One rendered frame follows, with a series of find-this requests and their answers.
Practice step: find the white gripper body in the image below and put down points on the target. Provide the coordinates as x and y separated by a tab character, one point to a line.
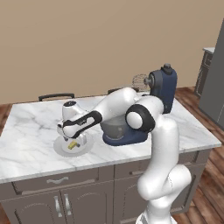
80	138

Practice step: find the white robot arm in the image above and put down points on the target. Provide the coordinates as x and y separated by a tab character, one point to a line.
163	145

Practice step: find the yellow butter stick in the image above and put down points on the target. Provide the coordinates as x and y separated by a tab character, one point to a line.
72	145

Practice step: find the grey metal mixer bowl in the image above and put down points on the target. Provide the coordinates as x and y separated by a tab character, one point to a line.
114	128

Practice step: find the navy blue stand mixer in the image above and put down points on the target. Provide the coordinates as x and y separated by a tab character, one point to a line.
164	84

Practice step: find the white round plate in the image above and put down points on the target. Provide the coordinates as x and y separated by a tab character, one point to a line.
62	151

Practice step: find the grey drawer front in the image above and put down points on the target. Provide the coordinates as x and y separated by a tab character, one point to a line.
128	167
35	184

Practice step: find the grey cupboard door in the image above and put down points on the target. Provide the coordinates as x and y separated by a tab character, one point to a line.
127	201
32	208
196	178
90	204

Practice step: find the grey cupboard run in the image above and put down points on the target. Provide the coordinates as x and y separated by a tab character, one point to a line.
204	70

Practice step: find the grey fridge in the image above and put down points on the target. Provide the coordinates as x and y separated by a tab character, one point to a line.
214	87

